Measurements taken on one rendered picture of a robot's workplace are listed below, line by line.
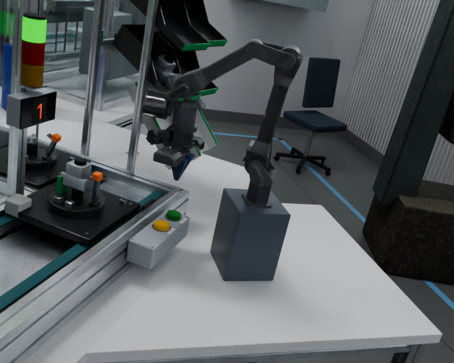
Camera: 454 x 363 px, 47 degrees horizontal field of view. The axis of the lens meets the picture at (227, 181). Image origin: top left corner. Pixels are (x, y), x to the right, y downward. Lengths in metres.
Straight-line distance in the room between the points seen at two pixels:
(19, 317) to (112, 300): 0.28
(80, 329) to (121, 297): 0.14
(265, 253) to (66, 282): 0.51
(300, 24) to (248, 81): 0.78
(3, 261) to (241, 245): 0.55
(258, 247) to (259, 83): 4.45
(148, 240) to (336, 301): 0.52
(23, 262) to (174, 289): 0.35
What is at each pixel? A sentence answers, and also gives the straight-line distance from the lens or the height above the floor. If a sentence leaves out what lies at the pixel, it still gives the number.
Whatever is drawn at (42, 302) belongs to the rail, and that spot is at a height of 0.96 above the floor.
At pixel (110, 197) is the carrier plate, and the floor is 0.97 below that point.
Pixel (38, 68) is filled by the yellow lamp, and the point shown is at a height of 1.30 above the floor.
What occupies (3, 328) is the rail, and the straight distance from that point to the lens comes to 1.02.
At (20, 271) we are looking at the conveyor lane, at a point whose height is 0.92.
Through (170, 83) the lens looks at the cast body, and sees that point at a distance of 1.60.
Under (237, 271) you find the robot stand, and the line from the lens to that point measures 1.37.
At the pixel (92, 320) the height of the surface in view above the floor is 0.86.
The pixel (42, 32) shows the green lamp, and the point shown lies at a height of 1.38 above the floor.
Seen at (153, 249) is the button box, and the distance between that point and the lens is 1.26.
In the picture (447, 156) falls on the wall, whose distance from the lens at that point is 4.84.
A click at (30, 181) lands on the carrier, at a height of 0.97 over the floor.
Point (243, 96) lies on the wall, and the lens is 5.70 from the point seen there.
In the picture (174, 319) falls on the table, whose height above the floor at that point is 0.86.
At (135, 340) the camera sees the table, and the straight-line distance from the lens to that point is 1.15.
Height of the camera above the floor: 1.61
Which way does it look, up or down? 23 degrees down
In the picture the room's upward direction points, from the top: 12 degrees clockwise
